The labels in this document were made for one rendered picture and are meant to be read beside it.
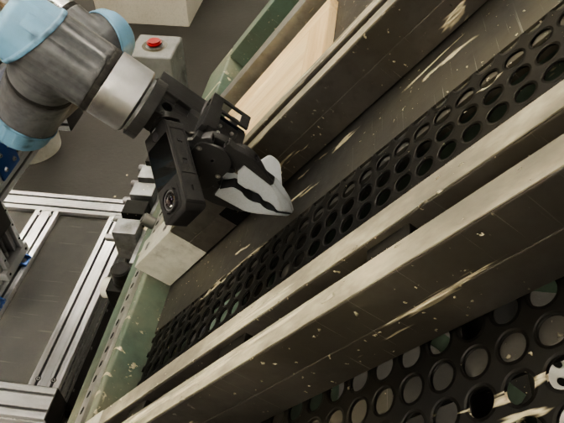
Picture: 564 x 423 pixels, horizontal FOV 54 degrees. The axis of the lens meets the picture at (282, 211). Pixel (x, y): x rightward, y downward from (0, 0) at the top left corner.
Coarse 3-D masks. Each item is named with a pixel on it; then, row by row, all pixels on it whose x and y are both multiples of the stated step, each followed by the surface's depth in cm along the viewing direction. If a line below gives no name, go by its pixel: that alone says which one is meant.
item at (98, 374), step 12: (156, 228) 105; (132, 288) 96; (120, 312) 93; (120, 324) 90; (108, 348) 87; (108, 360) 85; (96, 372) 86; (96, 384) 82; (84, 408) 80; (84, 420) 79
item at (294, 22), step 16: (304, 0) 112; (320, 0) 110; (288, 16) 116; (304, 16) 113; (288, 32) 116; (272, 48) 119; (256, 64) 122; (240, 80) 125; (256, 80) 125; (224, 96) 129; (240, 96) 128
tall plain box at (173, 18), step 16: (96, 0) 350; (112, 0) 349; (128, 0) 348; (144, 0) 346; (160, 0) 345; (176, 0) 344; (192, 0) 358; (128, 16) 355; (144, 16) 354; (160, 16) 353; (176, 16) 351; (192, 16) 361
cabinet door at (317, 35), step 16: (336, 0) 105; (320, 16) 103; (336, 16) 101; (304, 32) 107; (320, 32) 97; (288, 48) 111; (304, 48) 101; (320, 48) 92; (272, 64) 115; (288, 64) 105; (304, 64) 95; (272, 80) 109; (288, 80) 99; (256, 96) 113; (272, 96) 102; (256, 112) 106
